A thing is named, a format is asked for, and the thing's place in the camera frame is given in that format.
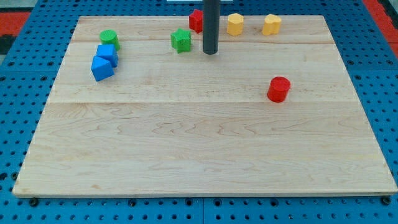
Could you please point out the blue cube block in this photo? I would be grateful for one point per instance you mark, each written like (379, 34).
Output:
(108, 52)

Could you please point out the green cylinder block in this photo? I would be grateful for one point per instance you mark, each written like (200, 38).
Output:
(109, 36)

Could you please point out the yellow hexagon block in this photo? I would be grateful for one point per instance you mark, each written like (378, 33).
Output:
(235, 24)

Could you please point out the green star block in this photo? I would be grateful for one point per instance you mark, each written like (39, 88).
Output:
(181, 40)

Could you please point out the light wooden board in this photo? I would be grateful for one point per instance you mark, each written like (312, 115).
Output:
(197, 125)

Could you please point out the blue triangular block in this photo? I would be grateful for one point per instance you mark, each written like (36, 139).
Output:
(101, 68)

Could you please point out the red cylinder block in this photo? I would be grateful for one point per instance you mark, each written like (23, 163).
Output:
(278, 89)

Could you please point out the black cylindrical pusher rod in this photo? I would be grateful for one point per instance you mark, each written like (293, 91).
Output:
(211, 21)

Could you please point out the red star block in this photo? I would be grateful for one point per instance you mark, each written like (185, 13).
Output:
(196, 20)

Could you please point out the yellow heart block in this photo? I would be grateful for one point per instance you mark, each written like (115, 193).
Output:
(271, 24)

